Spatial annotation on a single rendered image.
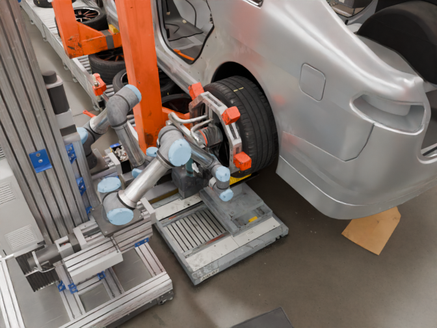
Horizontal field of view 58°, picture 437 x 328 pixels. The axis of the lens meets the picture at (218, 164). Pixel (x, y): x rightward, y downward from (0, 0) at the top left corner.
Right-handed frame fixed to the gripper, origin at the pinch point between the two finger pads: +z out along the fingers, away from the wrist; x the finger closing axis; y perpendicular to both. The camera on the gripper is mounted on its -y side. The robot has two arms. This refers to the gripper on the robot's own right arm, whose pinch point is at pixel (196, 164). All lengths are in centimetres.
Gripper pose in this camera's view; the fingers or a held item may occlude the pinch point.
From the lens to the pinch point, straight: 242.7
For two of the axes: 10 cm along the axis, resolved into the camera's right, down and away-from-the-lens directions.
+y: 0.1, -7.6, -6.5
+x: -8.4, 3.5, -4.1
